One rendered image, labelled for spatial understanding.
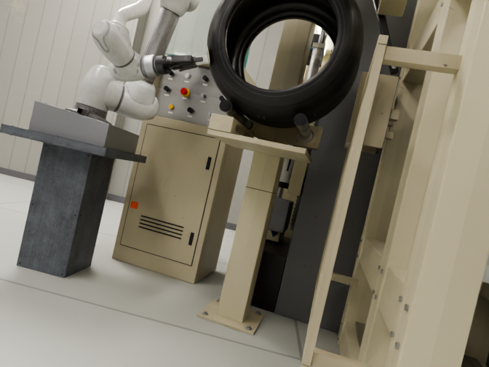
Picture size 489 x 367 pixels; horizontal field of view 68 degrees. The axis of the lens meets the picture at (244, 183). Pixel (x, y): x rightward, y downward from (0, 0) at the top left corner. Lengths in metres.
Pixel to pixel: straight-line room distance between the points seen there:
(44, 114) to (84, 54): 3.39
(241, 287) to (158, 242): 0.68
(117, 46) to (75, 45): 3.80
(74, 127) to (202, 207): 0.78
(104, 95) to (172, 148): 0.48
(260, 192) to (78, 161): 0.87
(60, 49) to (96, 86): 3.47
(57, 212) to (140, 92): 0.72
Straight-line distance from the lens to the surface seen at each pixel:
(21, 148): 5.44
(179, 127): 2.17
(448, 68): 0.83
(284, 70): 1.73
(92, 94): 1.95
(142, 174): 2.23
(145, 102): 2.01
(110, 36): 1.51
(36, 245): 2.01
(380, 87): 1.62
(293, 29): 1.79
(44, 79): 5.41
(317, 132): 1.62
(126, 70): 1.61
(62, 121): 1.84
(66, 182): 1.91
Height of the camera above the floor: 0.66
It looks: 1 degrees down
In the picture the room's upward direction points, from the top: 13 degrees clockwise
